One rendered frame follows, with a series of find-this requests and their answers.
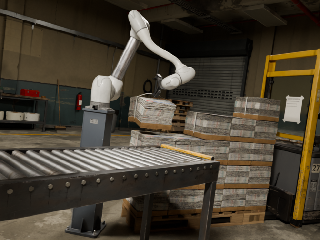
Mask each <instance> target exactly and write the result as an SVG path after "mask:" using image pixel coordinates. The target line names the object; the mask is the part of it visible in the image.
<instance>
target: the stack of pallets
mask: <svg viewBox="0 0 320 240"><path fill-rule="evenodd" d="M151 98H153V99H161V100H168V101H170V102H172V103H173V104H175V105H176V110H175V112H174V115H175V116H181V115H182V116H185V117H186V115H187V111H188V110H190V106H191V107H192V106H193V102H188V101H181V100H172V99H164V98H154V97H151ZM185 103H188V105H185ZM182 107H185V109H182ZM179 111H183V113H179ZM150 130H151V131H152V132H159V133H168V132H167V130H163V129H151V128H145V131H150Z"/></svg>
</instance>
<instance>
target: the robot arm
mask: <svg viewBox="0 0 320 240"><path fill-rule="evenodd" d="M128 18H129V22H130V24H131V31H130V38H129V40H128V43H127V45H126V47H125V49H124V51H123V53H122V55H121V57H120V59H119V61H118V63H117V65H116V67H115V69H114V71H113V73H112V75H111V76H100V75H98V76H97V77H96V78H95V79H94V81H93V84H92V89H91V102H90V105H89V106H85V108H88V109H96V110H106V111H108V110H113V109H112V108H110V101H114V100H116V99H117V98H118V97H119V96H120V94H121V89H122V86H123V82H122V79H123V77H124V75H125V73H126V71H127V69H128V67H129V65H130V63H131V61H132V59H133V57H134V55H135V53H136V51H137V49H138V47H139V45H140V43H141V42H143V43H144V44H145V46H146V47H147V48H148V49H149V50H151V51H152V52H154V53H155V54H157V55H159V56H161V57H163V58H165V59H167V60H169V61H170V62H172V63H173V64H174V65H175V67H176V70H175V74H172V75H170V76H167V77H166V78H164V79H163V77H162V76H160V75H159V74H156V76H155V77H154V78H152V79H155V80H156V79H157V82H158V87H157V89H156V91H155V93H152V94H151V95H153V96H154V97H158V96H159V94H160V93H161V89H168V90H171V89H174V88H177V87H178V86H179V85H181V84H185V83H187V82H189V81H190V80H191V79H193V78H194V77H195V70H194V68H192V67H187V66H186V65H183V64H182V63H181V61H180V60H179V59H178V58H176V57H175V56H173V55H172V54H170V53H168V52H167V51H165V50H164V49H162V48H160V47H158V46H157V45H156V44H155V43H154V42H153V41H152V39H151V37H150V25H149V23H148V22H147V20H146V19H144V18H143V17H142V16H141V14H140V13H139V12H138V11H136V10H132V11H131V12H130V13H129V14H128Z"/></svg>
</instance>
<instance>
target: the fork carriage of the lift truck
mask: <svg viewBox="0 0 320 240"><path fill-rule="evenodd" d="M267 189H269V192H268V194H267V202H266V209H265V211H270V212H272V213H274V214H276V217H278V218H280V219H281V220H283V221H285V222H287V221H290V214H291V207H292V201H293V193H290V192H288V191H285V190H282V189H280V188H277V187H275V186H272V185H269V188H267Z"/></svg>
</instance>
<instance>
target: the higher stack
mask: <svg viewBox="0 0 320 240"><path fill-rule="evenodd" d="M280 103H281V101H280V100H274V99H267V98H259V97H236V100H235V106H234V108H235V109H234V113H242V114H251V115H260V116H268V117H276V118H278V117H279V115H280V110H279V109H280ZM255 121H256V125H255V130H254V137H253V138H255V139H266V140H275V139H276V134H277V129H278V128H277V125H278V124H277V123H275V122H273V121H267V120H266V121H265V120H255ZM252 143H253V145H252V149H251V150H252V151H251V154H252V158H251V161H263V162H272V161H273V160H272V159H273V152H274V150H273V149H274V145H273V144H266V143H254V142H252ZM248 166H250V171H249V178H248V184H269V181H270V175H271V167H270V166H252V165H248ZM268 192H269V189H267V188H246V199H245V207H247V206H266V202H267V194H268ZM243 213H244V215H243V221H242V224H243V225H245V224H256V223H264V216H265V210H243Z"/></svg>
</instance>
